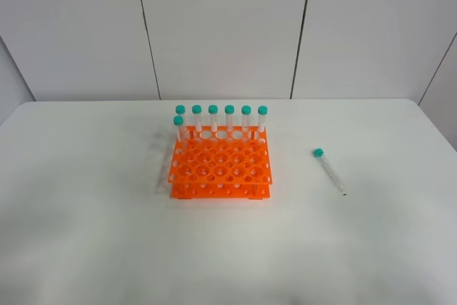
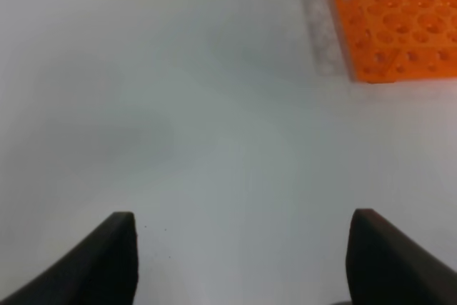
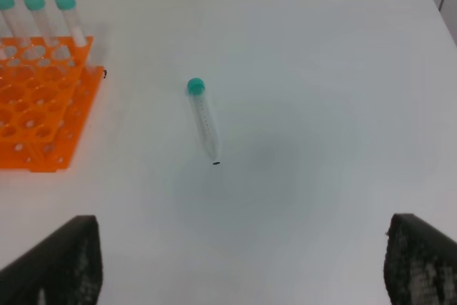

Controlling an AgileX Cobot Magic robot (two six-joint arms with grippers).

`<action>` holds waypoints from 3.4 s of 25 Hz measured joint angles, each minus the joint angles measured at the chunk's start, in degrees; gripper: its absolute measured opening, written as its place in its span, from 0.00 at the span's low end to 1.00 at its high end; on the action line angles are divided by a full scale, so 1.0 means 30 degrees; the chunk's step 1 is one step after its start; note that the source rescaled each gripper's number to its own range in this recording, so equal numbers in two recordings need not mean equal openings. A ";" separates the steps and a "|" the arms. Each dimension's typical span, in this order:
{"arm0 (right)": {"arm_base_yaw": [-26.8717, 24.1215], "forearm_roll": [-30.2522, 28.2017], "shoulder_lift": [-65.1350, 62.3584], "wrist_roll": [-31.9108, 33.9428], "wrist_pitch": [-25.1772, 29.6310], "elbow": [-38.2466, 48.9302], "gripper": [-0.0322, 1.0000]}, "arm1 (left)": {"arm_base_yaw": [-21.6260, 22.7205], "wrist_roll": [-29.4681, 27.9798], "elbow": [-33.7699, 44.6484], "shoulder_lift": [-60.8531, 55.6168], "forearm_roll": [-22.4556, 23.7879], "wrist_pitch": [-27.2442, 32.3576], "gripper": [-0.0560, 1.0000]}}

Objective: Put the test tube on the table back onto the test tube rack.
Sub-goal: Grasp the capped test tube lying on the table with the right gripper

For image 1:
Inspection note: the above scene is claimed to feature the teal-capped test tube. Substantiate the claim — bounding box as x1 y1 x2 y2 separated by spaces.
313 148 347 196

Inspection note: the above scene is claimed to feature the orange test tube rack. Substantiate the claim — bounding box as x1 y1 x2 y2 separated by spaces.
168 125 273 200

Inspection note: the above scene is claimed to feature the second row left tube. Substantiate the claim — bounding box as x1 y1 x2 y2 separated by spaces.
174 116 186 144

